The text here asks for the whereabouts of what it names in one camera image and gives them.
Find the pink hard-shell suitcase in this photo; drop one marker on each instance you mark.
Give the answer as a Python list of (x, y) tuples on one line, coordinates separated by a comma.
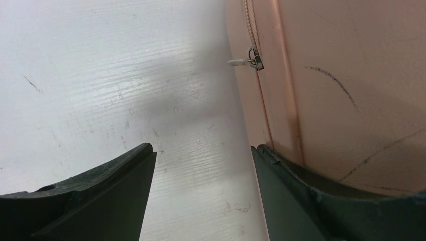
[(337, 87)]

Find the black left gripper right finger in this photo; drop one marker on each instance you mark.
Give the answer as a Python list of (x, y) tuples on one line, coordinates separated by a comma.
[(300, 204)]

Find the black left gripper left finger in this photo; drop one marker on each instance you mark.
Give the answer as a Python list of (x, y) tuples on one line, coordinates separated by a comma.
[(107, 202)]

